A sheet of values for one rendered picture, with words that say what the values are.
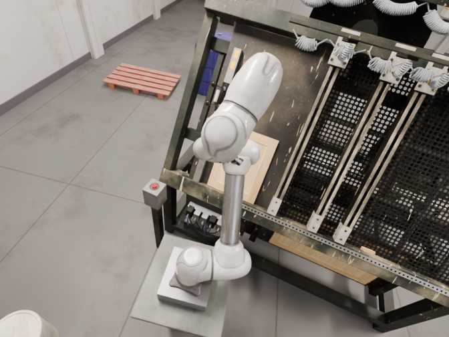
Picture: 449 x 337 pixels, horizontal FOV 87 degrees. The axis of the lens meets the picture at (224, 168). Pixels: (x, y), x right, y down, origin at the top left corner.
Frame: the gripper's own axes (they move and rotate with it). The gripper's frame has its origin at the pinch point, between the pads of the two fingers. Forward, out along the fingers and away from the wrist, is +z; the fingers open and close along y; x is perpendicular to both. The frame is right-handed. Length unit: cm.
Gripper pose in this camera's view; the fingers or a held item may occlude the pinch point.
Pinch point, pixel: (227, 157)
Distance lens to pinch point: 90.8
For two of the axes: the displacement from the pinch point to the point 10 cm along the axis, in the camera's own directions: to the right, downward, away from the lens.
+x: -6.0, 8.0, -0.4
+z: 0.4, 0.9, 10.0
